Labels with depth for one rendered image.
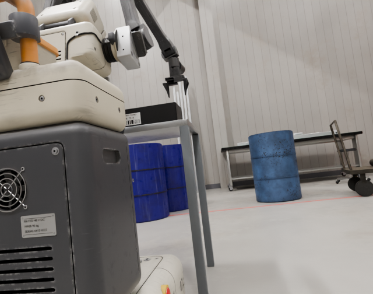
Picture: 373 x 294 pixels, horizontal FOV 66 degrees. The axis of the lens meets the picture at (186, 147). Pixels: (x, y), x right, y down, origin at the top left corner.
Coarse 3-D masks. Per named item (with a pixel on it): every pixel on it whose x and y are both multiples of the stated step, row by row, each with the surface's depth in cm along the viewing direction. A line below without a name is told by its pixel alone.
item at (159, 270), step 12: (144, 264) 95; (156, 264) 93; (168, 264) 94; (180, 264) 101; (144, 276) 83; (156, 276) 83; (168, 276) 87; (180, 276) 97; (144, 288) 75; (156, 288) 77; (168, 288) 79; (180, 288) 95
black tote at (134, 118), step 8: (160, 104) 146; (168, 104) 145; (176, 104) 146; (128, 112) 148; (136, 112) 148; (144, 112) 147; (152, 112) 146; (160, 112) 146; (168, 112) 145; (176, 112) 144; (128, 120) 148; (136, 120) 147; (144, 120) 147; (152, 120) 146; (160, 120) 145; (168, 120) 145
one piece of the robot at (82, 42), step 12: (72, 24) 94; (84, 24) 93; (48, 36) 95; (60, 36) 94; (72, 36) 93; (84, 36) 92; (96, 36) 95; (60, 48) 93; (72, 48) 92; (84, 48) 92; (96, 48) 95; (108, 48) 99; (60, 60) 92; (84, 60) 94; (96, 60) 96; (108, 60) 102; (96, 72) 103; (108, 72) 105
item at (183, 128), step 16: (128, 128) 136; (144, 128) 135; (160, 128) 134; (176, 128) 139; (192, 128) 148; (192, 160) 133; (192, 176) 130; (192, 192) 129; (192, 208) 129; (192, 224) 129; (208, 224) 168; (192, 240) 128; (208, 240) 168; (208, 256) 167
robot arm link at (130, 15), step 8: (120, 0) 119; (128, 0) 117; (128, 8) 116; (128, 16) 115; (136, 16) 117; (128, 24) 114; (136, 24) 113; (144, 24) 114; (144, 32) 110; (144, 40) 110; (152, 40) 116
